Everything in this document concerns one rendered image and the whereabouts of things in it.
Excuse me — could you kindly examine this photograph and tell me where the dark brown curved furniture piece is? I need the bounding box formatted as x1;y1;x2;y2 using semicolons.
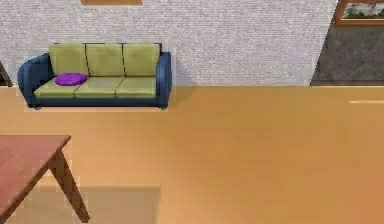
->
0;61;14;88

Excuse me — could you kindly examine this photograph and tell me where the brown wooden table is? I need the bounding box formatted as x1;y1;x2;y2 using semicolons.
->
0;134;91;224

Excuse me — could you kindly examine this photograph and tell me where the purple round cushion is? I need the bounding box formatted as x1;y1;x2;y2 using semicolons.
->
54;72;88;87

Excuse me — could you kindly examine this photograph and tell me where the blue sofa with green cushions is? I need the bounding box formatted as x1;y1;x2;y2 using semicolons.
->
17;42;173;111

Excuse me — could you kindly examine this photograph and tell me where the wooden framed wall picture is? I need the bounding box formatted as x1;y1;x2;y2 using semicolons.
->
80;0;144;7

